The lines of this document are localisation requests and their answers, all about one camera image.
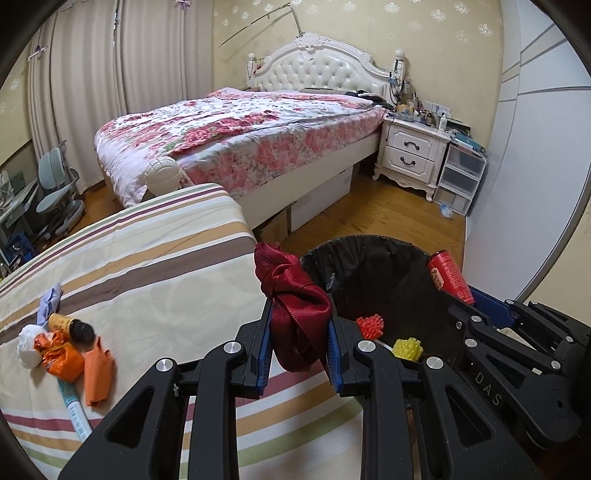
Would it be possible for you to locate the cardboard box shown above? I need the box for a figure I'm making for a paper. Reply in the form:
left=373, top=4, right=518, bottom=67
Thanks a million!
left=254, top=205, right=294, bottom=245

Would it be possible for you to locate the pink floral quilt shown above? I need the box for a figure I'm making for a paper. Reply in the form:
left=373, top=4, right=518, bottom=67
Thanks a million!
left=93, top=88, right=389, bottom=208

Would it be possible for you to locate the white paper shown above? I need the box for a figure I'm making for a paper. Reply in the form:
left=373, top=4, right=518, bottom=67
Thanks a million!
left=17, top=324, right=47, bottom=369

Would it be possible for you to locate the clear plastic drawer unit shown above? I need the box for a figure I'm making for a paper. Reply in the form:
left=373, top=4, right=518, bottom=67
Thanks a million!
left=433, top=138, right=488, bottom=217

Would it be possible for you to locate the grey study desk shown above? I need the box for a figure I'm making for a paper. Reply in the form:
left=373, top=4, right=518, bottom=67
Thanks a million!
left=0, top=171, right=40, bottom=259

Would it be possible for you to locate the white tufted bed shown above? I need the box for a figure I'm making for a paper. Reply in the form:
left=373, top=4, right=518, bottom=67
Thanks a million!
left=93, top=32, right=393, bottom=232

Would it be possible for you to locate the orange foil wrapper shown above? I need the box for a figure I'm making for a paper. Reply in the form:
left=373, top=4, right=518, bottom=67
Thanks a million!
left=34, top=331, right=85, bottom=383

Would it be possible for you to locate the blue plastic stool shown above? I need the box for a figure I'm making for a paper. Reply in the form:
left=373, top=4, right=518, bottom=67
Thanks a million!
left=7, top=233, right=35, bottom=259

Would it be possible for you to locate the white sachet packet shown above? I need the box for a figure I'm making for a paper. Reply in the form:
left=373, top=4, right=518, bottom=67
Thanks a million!
left=56, top=378, right=93, bottom=444

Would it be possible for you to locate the orange paper piece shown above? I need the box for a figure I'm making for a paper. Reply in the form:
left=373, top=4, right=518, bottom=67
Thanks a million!
left=83, top=336, right=115, bottom=409

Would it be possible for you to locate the white wardrobe door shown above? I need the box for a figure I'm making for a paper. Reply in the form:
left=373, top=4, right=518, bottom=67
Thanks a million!
left=464, top=0, right=591, bottom=301

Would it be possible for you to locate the yellow label bottle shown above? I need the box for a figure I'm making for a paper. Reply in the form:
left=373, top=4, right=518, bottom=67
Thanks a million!
left=48, top=313, right=95, bottom=346

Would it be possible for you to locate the grey desk chair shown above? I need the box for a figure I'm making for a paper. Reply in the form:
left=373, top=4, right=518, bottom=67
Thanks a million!
left=34, top=147, right=86, bottom=241

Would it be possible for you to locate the lavender glove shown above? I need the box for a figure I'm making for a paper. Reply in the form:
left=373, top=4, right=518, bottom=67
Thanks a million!
left=38, top=282, right=65, bottom=328

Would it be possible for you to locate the small red bottle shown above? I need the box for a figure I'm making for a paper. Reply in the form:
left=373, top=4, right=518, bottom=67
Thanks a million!
left=426, top=249, right=476, bottom=305

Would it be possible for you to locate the black lined trash bin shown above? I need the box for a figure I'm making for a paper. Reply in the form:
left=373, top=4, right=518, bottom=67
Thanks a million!
left=299, top=234, right=472, bottom=416

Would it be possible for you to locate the white storage box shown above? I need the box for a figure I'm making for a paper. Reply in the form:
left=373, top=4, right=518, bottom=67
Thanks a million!
left=291, top=166, right=354, bottom=232

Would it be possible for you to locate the pile of small nightstand items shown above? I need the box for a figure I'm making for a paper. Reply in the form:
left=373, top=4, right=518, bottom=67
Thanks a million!
left=388, top=78, right=485, bottom=139

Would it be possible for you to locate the red foam fruit net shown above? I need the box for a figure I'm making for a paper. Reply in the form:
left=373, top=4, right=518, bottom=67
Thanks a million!
left=355, top=314, right=385, bottom=341

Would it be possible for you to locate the white nightstand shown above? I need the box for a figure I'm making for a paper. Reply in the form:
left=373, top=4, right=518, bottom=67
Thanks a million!
left=372, top=115, right=451, bottom=203

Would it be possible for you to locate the beige curtain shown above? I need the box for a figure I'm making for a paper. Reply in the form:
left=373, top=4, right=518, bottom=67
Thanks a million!
left=115, top=0, right=215, bottom=116
left=25, top=9, right=125, bottom=195

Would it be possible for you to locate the yellow foam fruit net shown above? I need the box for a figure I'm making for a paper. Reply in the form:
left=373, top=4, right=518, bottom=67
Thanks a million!
left=392, top=337, right=424, bottom=361

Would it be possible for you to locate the dark red ribbon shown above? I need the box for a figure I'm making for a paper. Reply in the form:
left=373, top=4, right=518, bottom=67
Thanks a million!
left=254, top=241, right=333, bottom=374

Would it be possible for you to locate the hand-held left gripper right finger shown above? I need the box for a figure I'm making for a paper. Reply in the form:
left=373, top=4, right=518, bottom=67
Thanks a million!
left=325, top=314, right=546, bottom=480

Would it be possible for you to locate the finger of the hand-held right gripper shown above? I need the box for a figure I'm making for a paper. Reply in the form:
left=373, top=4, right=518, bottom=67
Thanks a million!
left=447, top=302, right=509, bottom=366
left=470, top=285, right=591, bottom=334

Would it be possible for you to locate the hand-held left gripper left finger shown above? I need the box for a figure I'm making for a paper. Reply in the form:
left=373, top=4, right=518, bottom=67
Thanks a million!
left=58, top=298, right=275, bottom=480

